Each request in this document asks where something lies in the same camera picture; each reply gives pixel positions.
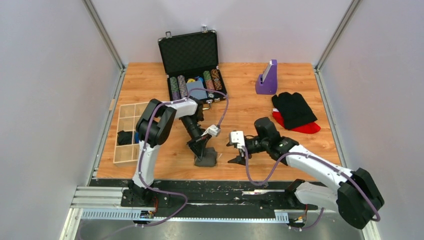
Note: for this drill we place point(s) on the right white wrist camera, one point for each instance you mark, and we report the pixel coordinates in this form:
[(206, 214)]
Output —
[(236, 139)]

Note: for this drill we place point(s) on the purple card holder stand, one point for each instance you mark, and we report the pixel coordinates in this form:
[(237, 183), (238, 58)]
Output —
[(267, 82)]

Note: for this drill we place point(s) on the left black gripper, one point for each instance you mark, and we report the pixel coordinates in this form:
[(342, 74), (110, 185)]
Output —
[(197, 145)]

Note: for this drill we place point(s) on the red underwear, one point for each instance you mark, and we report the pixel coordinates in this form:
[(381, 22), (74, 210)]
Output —
[(309, 128)]

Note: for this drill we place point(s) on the grey underwear white waistband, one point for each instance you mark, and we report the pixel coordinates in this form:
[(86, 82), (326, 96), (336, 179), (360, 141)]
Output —
[(207, 158)]

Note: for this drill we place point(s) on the black underwear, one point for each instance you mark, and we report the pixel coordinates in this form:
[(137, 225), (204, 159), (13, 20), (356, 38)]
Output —
[(294, 110)]

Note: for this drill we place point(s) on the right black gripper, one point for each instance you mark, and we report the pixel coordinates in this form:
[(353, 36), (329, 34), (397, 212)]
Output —
[(238, 159)]

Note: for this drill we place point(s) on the blue rolled cloth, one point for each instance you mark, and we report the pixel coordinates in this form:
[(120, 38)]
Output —
[(135, 137)]

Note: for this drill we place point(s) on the black rolled cloth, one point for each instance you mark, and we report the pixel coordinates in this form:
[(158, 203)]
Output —
[(124, 138)]

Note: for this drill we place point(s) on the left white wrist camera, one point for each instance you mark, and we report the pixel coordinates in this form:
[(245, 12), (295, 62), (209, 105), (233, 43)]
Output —
[(213, 130)]

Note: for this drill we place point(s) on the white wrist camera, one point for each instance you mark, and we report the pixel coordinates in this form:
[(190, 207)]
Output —
[(213, 130), (236, 139)]

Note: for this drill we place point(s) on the black poker chip case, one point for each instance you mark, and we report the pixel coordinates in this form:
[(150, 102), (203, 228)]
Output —
[(191, 64)]

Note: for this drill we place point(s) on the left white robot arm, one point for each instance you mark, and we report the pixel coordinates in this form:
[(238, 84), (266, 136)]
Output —
[(154, 127)]

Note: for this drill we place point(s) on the wooden compartment tray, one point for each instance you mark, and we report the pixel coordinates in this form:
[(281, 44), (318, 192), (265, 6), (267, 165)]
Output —
[(126, 146)]

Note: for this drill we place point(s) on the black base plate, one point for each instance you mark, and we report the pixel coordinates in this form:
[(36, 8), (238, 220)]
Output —
[(222, 199)]

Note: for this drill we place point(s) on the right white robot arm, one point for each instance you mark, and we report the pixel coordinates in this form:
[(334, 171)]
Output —
[(351, 193)]

